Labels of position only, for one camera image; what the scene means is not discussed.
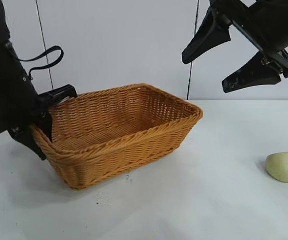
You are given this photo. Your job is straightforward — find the woven wicker basket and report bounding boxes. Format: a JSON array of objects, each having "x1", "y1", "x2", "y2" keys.
[{"x1": 30, "y1": 83, "x2": 204, "y2": 190}]

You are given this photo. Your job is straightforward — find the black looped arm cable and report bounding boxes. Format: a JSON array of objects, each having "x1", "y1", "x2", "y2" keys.
[{"x1": 16, "y1": 46, "x2": 64, "y2": 81}]

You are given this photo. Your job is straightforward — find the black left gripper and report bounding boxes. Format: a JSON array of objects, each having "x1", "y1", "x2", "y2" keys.
[{"x1": 0, "y1": 41, "x2": 78, "y2": 161}]

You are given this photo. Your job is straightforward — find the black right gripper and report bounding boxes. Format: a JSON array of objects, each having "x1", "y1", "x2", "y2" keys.
[{"x1": 182, "y1": 0, "x2": 288, "y2": 94}]

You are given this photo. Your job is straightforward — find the pale yellow-green egg yolk pastry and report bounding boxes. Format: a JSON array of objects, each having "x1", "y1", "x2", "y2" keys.
[{"x1": 266, "y1": 151, "x2": 288, "y2": 184}]

